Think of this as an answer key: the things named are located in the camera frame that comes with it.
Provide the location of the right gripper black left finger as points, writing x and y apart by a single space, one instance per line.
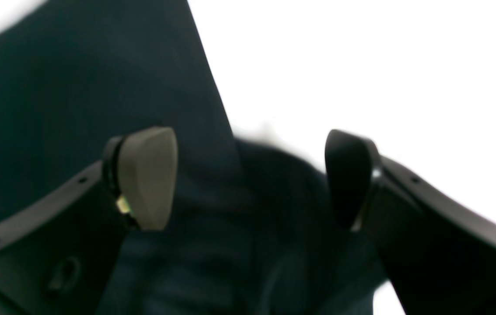
57 255

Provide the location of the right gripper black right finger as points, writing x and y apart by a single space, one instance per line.
439 255

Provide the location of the black t-shirt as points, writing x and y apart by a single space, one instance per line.
251 230

